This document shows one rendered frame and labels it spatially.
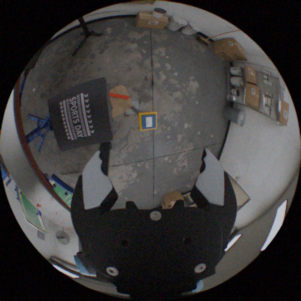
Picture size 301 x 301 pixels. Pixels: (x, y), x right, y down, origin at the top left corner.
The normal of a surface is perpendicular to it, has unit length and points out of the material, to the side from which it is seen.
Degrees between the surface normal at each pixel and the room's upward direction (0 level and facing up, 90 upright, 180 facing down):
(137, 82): 0
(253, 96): 89
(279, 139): 90
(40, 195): 58
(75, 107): 0
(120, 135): 0
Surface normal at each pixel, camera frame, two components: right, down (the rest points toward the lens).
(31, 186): 0.97, 0.12
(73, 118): 0.29, 0.51
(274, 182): -0.95, 0.18
